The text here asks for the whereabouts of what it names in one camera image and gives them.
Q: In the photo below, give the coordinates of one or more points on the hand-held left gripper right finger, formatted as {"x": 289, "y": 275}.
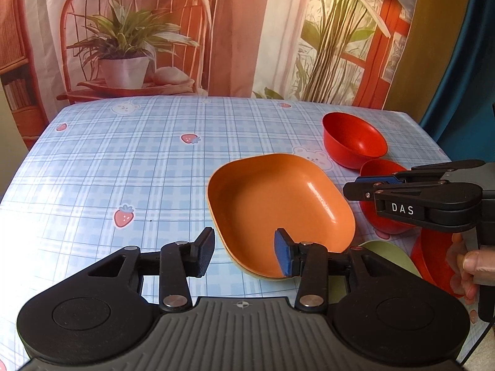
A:
{"x": 282, "y": 253}

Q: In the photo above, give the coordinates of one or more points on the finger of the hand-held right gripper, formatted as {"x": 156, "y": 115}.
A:
{"x": 377, "y": 179}
{"x": 406, "y": 192}

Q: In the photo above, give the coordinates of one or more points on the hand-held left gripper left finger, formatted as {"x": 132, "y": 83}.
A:
{"x": 205, "y": 249}

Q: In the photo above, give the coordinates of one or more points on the red bowl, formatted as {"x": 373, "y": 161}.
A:
{"x": 383, "y": 218}
{"x": 433, "y": 264}
{"x": 355, "y": 139}

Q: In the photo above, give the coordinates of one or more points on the orange square plate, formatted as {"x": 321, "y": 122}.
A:
{"x": 270, "y": 201}

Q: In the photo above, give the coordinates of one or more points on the green plate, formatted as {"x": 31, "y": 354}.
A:
{"x": 386, "y": 257}

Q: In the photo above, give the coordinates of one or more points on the person's right hand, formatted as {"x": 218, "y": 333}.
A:
{"x": 473, "y": 264}

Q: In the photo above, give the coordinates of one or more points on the blue plaid tablecloth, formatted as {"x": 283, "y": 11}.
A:
{"x": 135, "y": 162}

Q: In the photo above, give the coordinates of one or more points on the blue curtain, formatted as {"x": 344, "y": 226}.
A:
{"x": 475, "y": 85}

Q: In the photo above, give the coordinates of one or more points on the yellow curtain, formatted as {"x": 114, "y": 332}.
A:
{"x": 433, "y": 46}

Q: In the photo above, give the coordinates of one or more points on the printed backdrop cloth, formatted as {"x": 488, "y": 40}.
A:
{"x": 239, "y": 27}

